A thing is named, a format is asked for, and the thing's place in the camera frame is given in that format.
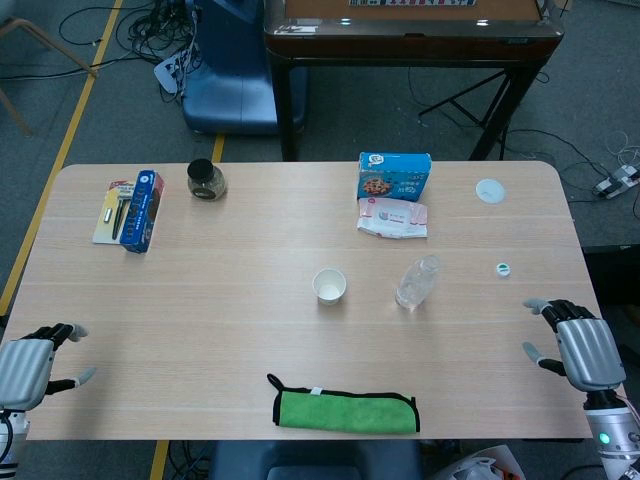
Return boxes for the blister card with pen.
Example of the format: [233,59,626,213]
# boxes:
[91,179,137,246]

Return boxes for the blue cookie box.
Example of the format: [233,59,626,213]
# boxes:
[357,151,434,201]

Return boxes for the green microfiber cloth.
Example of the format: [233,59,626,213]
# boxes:
[266,373,421,434]

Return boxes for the grey power strip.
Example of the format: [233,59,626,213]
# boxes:
[592,164,640,200]

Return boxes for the glass jar with black lid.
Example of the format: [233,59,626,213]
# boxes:
[186,158,229,202]

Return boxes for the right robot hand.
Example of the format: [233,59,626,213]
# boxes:
[522,298,627,394]

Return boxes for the white round table grommet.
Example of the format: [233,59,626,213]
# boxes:
[475,178,507,204]

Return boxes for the pink wet wipes pack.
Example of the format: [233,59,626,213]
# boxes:
[356,196,430,240]

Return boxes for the white plastic shell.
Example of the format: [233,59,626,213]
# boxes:
[429,444,526,480]

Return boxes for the black tripod stand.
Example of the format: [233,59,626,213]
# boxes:
[417,69,512,137]

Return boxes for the white power strip with plugs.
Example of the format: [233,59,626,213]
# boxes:
[153,53,195,95]

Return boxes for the blue Oreo box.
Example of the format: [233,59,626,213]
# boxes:
[119,169,167,255]

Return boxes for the brown mahjong table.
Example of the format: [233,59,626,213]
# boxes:
[262,0,564,162]

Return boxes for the row of mahjong tiles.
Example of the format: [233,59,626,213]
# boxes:
[348,0,477,9]

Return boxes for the transparent plastic bottle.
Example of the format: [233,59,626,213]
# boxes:
[394,254,443,312]

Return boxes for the white paper cup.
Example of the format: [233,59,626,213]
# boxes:
[312,268,348,306]

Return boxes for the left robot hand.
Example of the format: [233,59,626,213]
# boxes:
[0,322,97,412]

